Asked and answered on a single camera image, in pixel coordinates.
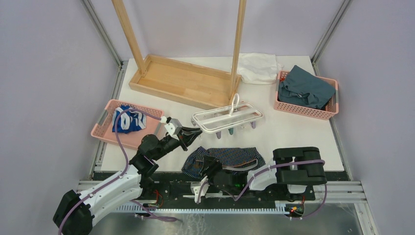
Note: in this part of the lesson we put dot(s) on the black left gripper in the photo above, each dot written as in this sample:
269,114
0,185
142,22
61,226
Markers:
190,134

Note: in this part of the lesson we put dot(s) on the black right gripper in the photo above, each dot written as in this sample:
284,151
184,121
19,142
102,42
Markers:
210,164

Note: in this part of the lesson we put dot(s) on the navy striped boxer underwear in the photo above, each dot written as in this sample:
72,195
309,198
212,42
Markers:
234,158

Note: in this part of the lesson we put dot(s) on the white plastic clip hanger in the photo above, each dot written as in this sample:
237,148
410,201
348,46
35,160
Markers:
227,118

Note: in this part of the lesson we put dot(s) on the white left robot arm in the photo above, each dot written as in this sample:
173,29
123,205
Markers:
78,213

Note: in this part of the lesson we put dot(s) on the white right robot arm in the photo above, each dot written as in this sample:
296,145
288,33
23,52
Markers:
295,168

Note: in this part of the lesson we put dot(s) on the blue white underwear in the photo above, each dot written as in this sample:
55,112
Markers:
130,121

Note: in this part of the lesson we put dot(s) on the wooden hanger rack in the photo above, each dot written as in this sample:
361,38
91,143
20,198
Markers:
179,81

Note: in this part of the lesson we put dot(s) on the teal grey underwear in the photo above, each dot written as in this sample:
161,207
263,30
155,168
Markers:
304,89

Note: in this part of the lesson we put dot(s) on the pink basket left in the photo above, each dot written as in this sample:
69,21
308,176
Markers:
103,130

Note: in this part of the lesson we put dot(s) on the pink basket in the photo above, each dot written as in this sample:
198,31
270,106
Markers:
330,109
103,130

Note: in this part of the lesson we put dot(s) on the white folded cloth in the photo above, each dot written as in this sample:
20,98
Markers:
258,68

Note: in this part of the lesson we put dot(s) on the pink basket right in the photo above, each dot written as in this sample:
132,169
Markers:
330,109

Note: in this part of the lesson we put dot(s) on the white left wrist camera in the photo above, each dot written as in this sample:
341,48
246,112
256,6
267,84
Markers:
172,126

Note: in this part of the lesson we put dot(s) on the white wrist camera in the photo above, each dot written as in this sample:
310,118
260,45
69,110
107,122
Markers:
200,189
172,126

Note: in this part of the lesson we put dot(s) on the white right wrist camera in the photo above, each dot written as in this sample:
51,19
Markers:
200,189

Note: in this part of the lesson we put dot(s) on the white slotted cable duct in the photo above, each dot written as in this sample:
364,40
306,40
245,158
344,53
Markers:
134,208

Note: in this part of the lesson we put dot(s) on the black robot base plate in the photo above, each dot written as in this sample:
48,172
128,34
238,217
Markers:
173,191

